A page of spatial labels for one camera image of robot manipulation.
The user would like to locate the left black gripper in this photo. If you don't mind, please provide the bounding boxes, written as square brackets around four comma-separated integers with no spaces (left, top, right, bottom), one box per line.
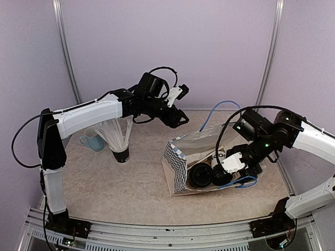
[143,96,191,128]

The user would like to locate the checkered paper takeout bag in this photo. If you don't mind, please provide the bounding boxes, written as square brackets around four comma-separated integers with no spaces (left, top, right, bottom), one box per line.
[162,124,266,197]

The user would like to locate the white paper coffee cup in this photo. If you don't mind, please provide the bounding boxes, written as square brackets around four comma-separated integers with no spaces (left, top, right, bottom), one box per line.
[211,147,226,168]

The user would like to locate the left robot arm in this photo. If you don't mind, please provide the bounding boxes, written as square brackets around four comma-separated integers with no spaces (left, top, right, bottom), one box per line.
[37,73,189,233]

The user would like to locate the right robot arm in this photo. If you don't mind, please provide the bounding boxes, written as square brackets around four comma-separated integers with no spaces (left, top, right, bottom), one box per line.
[226,108,334,232]

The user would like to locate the bundle of wrapped white straws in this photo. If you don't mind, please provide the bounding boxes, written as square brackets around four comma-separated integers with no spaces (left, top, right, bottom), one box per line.
[94,118,133,153]

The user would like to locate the black paper cup with straws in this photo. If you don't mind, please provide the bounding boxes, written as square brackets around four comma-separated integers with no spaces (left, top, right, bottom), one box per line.
[111,146,130,163]

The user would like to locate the light blue ceramic mug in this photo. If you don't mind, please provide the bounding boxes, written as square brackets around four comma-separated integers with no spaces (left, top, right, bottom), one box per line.
[80,125,104,152]

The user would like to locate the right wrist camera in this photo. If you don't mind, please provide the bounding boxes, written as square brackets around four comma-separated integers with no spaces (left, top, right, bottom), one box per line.
[212,152,243,186]

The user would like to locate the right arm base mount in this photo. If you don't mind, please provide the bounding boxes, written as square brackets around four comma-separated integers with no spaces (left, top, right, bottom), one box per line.
[249,197,296,238]

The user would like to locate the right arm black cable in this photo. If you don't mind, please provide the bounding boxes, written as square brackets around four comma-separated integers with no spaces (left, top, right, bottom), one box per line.
[215,105,328,163]

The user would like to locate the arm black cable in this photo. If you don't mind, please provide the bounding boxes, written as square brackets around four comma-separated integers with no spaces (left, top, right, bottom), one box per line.
[215,105,328,163]
[10,66,178,168]

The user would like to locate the aluminium front rail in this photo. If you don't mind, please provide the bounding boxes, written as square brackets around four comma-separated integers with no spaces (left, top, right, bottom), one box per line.
[18,218,322,251]

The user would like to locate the right aluminium corner post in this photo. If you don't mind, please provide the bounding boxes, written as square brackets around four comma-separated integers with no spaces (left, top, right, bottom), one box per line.
[255,0,285,105]

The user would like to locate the aluminium corner post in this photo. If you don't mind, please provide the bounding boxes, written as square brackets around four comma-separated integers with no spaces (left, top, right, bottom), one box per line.
[52,0,83,104]
[255,0,285,105]

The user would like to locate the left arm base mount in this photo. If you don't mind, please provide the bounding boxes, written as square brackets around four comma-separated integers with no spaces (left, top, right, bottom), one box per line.
[46,210,91,239]

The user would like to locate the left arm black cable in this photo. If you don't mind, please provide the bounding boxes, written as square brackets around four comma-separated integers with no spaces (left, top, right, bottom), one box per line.
[10,66,178,168]

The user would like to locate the left aluminium corner post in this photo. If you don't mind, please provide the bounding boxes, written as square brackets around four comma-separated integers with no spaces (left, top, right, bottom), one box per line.
[52,0,83,104]

